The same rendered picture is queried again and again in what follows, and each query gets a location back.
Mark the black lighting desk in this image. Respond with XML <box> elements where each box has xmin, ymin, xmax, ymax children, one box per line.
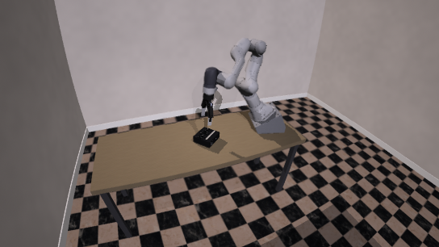
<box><xmin>193</xmin><ymin>127</ymin><xmax>220</xmax><ymax>148</ymax></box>

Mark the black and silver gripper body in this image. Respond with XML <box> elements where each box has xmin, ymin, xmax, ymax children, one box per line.
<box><xmin>203</xmin><ymin>93</ymin><xmax>214</xmax><ymax>107</ymax></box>

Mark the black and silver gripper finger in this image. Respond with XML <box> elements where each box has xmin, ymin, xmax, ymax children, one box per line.
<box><xmin>207</xmin><ymin>103</ymin><xmax>214</xmax><ymax>126</ymax></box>
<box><xmin>201</xmin><ymin>99</ymin><xmax>206</xmax><ymax>116</ymax></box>

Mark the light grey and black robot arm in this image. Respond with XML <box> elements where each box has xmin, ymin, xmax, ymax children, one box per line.
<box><xmin>203</xmin><ymin>38</ymin><xmax>276</xmax><ymax>122</ymax></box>

